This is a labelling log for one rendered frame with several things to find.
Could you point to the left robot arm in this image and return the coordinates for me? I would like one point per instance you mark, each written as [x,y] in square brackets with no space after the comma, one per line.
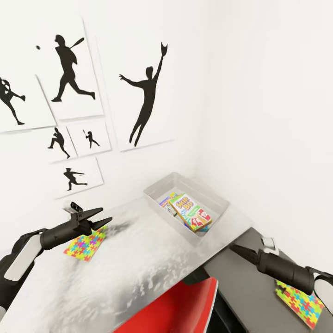
[15,267]

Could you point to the toy box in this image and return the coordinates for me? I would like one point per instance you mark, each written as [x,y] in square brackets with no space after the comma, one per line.
[214,205]

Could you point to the desk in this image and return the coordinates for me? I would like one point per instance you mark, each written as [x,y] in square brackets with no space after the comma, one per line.
[140,258]

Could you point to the jigsaw puzzle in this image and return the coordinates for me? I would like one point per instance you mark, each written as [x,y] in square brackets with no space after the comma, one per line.
[84,247]
[306,307]

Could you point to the swivel chair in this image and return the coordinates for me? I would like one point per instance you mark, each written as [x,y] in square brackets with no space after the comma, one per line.
[181,309]

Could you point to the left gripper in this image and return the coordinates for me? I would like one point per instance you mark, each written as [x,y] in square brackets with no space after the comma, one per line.
[79,225]

